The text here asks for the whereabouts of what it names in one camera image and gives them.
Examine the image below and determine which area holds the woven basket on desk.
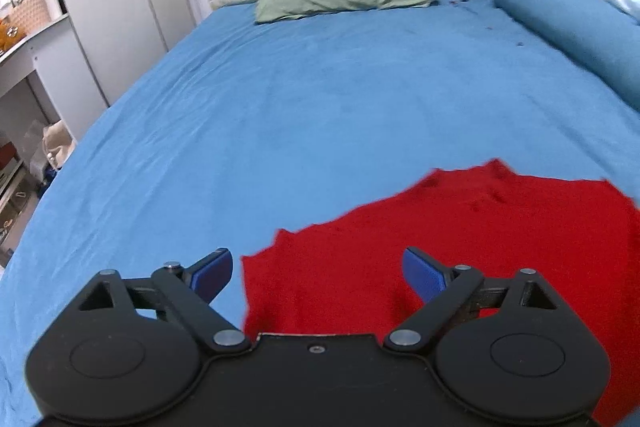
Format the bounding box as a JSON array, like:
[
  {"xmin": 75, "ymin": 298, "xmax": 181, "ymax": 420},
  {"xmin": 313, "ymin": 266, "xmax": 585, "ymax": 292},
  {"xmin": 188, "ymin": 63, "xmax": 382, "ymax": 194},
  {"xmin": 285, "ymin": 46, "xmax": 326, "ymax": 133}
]
[{"xmin": 1, "ymin": 0, "xmax": 51, "ymax": 53}]

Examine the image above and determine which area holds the blue bed sheet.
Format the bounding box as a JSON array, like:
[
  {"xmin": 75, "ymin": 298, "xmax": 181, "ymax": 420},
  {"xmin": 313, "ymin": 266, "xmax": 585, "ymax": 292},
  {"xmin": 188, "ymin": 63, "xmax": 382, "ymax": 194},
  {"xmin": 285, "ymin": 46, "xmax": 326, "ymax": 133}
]
[{"xmin": 1, "ymin": 0, "xmax": 639, "ymax": 426}]

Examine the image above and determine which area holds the white desk shelf unit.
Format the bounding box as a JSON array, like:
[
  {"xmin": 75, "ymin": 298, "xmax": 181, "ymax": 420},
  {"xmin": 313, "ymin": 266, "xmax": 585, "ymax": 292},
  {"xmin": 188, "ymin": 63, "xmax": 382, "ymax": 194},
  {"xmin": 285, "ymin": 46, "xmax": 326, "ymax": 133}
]
[{"xmin": 1, "ymin": 15, "xmax": 107, "ymax": 267}]

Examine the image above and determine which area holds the beige bag on floor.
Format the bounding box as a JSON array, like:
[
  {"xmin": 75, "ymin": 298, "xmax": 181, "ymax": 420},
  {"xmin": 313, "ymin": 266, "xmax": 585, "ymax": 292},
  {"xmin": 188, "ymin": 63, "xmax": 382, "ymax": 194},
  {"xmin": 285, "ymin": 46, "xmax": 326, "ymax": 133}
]
[{"xmin": 42, "ymin": 120, "xmax": 76, "ymax": 170}]

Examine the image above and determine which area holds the red knit sweater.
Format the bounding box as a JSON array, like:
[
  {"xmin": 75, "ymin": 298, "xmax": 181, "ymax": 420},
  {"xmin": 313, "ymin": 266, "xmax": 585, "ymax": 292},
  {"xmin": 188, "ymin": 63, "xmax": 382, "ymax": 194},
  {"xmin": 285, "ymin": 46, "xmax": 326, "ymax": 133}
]
[{"xmin": 242, "ymin": 160, "xmax": 639, "ymax": 426}]

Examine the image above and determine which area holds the rolled blue duvet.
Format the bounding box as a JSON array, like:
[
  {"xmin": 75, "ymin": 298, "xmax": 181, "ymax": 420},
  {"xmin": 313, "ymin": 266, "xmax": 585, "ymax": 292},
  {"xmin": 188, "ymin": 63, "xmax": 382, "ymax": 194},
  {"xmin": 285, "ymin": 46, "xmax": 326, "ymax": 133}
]
[{"xmin": 495, "ymin": 0, "xmax": 639, "ymax": 109}]

